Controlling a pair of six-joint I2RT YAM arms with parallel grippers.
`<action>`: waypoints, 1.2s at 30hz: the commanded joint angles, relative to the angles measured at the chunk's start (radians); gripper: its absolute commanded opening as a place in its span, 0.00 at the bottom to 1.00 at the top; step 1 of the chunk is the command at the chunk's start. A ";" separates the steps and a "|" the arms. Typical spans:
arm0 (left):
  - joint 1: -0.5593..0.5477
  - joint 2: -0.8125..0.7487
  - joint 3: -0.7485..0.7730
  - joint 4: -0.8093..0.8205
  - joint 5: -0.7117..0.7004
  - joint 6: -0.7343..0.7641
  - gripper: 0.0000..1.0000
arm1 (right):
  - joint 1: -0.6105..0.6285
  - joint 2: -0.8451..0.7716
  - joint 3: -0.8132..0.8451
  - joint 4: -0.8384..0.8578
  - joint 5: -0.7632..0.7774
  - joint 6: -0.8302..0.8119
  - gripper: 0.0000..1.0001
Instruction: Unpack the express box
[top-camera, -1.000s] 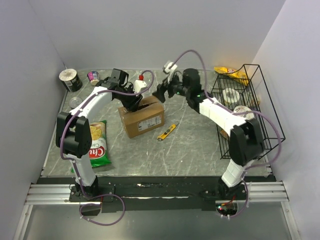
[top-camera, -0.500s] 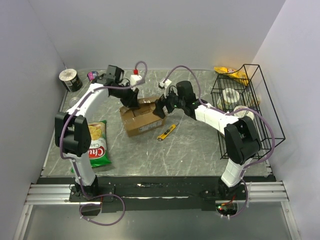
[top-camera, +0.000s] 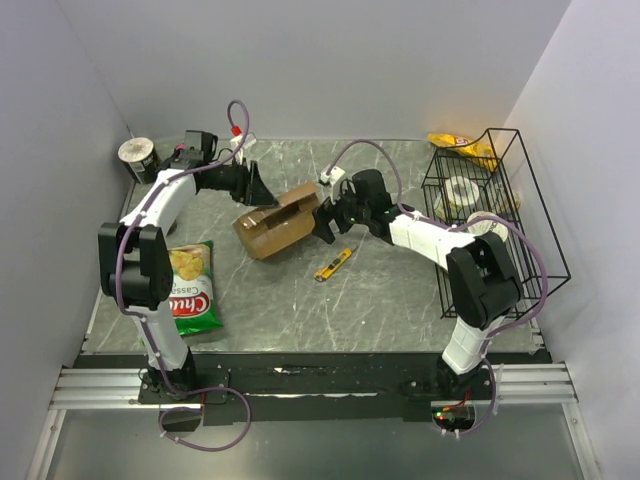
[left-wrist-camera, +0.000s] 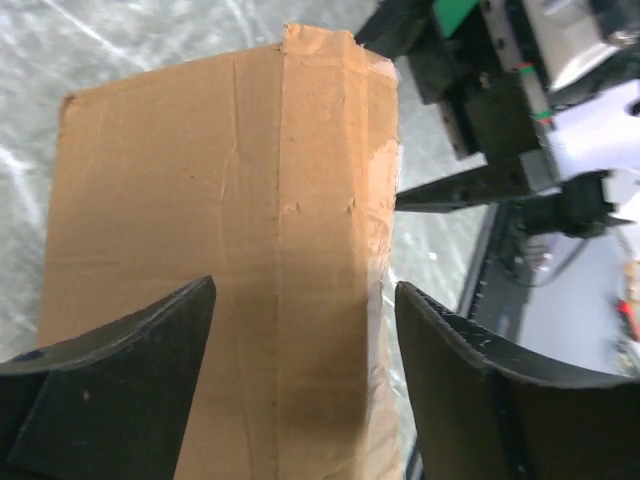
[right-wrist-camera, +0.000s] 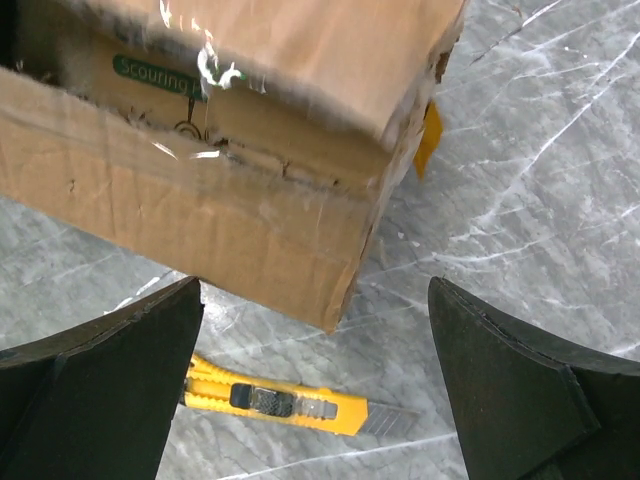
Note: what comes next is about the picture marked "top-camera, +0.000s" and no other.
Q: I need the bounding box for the black wire rack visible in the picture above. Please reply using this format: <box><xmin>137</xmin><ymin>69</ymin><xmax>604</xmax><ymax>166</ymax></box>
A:
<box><xmin>422</xmin><ymin>128</ymin><xmax>571</xmax><ymax>320</ymax></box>

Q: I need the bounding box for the yellow chips bag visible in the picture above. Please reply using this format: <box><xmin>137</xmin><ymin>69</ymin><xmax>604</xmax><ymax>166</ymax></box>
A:
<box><xmin>427</xmin><ymin>132</ymin><xmax>498</xmax><ymax>173</ymax></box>

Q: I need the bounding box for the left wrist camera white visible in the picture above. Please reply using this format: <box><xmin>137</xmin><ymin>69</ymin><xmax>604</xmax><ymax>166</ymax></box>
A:
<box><xmin>230</xmin><ymin>125</ymin><xmax>257</xmax><ymax>162</ymax></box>

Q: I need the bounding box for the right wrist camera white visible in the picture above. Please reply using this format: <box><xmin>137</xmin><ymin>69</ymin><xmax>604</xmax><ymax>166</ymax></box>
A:
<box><xmin>318</xmin><ymin>166</ymin><xmax>346</xmax><ymax>187</ymax></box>

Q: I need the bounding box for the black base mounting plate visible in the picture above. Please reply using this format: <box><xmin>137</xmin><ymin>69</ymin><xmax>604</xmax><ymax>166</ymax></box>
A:
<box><xmin>137</xmin><ymin>352</ymin><xmax>551</xmax><ymax>427</ymax></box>

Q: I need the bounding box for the black cylindrical snack can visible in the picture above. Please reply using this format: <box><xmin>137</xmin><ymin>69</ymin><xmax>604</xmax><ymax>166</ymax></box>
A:
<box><xmin>117</xmin><ymin>137</ymin><xmax>160</xmax><ymax>185</ymax></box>

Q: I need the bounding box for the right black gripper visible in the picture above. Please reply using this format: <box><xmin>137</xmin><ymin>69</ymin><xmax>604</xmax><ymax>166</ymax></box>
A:
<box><xmin>312</xmin><ymin>181</ymin><xmax>371</xmax><ymax>245</ymax></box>

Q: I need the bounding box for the brown cardboard express box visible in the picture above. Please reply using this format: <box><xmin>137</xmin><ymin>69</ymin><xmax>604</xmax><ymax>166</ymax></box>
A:
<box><xmin>233</xmin><ymin>182</ymin><xmax>320</xmax><ymax>260</ymax></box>

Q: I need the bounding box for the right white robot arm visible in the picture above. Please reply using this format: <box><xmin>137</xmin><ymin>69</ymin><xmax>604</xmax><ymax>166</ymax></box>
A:
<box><xmin>312</xmin><ymin>167</ymin><xmax>523</xmax><ymax>399</ymax></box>

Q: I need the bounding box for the aluminium rail frame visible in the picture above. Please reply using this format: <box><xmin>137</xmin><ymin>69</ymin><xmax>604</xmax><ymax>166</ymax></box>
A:
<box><xmin>49</xmin><ymin>364</ymin><xmax>578</xmax><ymax>410</ymax></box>

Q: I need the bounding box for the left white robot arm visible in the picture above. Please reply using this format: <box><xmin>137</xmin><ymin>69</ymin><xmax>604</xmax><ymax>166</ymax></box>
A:
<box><xmin>98</xmin><ymin>130</ymin><xmax>279</xmax><ymax>402</ymax></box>

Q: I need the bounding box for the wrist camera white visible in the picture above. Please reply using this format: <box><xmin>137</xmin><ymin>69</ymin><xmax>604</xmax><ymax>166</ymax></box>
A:
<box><xmin>230</xmin><ymin>125</ymin><xmax>257</xmax><ymax>162</ymax></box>
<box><xmin>318</xmin><ymin>166</ymin><xmax>346</xmax><ymax>187</ymax></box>

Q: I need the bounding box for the yellow utility knife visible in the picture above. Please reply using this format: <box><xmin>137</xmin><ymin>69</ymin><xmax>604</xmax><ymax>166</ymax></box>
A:
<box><xmin>314</xmin><ymin>248</ymin><xmax>354</xmax><ymax>282</ymax></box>

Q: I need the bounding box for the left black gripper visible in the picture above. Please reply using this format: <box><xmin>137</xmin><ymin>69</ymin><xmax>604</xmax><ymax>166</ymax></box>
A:
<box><xmin>203</xmin><ymin>156</ymin><xmax>278</xmax><ymax>207</ymax></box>

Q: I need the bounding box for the green packet in rack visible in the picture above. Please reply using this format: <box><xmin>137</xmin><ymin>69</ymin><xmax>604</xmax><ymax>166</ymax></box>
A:
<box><xmin>438</xmin><ymin>256</ymin><xmax>449</xmax><ymax>274</ymax></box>

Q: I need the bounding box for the green Chuba chips bag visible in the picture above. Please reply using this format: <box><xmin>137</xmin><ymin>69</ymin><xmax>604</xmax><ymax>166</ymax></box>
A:
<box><xmin>169</xmin><ymin>240</ymin><xmax>223</xmax><ymax>336</ymax></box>

